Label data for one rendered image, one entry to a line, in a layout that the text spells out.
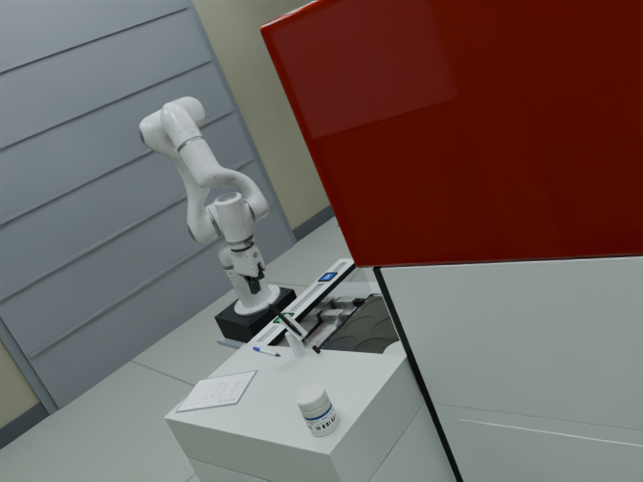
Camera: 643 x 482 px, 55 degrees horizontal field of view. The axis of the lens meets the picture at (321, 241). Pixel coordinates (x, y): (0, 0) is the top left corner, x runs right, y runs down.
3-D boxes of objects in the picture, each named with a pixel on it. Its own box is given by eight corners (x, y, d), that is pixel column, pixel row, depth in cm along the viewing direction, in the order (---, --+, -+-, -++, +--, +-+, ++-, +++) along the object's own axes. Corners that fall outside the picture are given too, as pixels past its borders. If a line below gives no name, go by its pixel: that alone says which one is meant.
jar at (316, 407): (344, 418, 142) (330, 384, 139) (327, 439, 137) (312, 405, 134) (322, 414, 147) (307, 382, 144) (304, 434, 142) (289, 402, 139)
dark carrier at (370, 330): (463, 296, 186) (462, 295, 186) (409, 367, 163) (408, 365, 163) (372, 296, 210) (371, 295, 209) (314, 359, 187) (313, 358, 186)
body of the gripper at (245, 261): (260, 237, 189) (270, 269, 194) (236, 234, 195) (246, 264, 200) (245, 250, 184) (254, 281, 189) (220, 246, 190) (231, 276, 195)
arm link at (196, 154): (221, 139, 198) (268, 219, 194) (176, 156, 191) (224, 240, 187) (226, 124, 190) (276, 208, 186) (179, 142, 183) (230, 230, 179)
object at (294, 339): (317, 352, 175) (299, 313, 170) (309, 361, 172) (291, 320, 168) (301, 351, 179) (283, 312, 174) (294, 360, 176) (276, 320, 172)
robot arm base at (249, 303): (228, 309, 243) (207, 269, 236) (266, 282, 251) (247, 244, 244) (248, 320, 227) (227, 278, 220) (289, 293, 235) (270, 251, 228)
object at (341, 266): (371, 289, 233) (359, 257, 228) (282, 383, 196) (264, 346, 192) (352, 290, 239) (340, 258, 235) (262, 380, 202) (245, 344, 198)
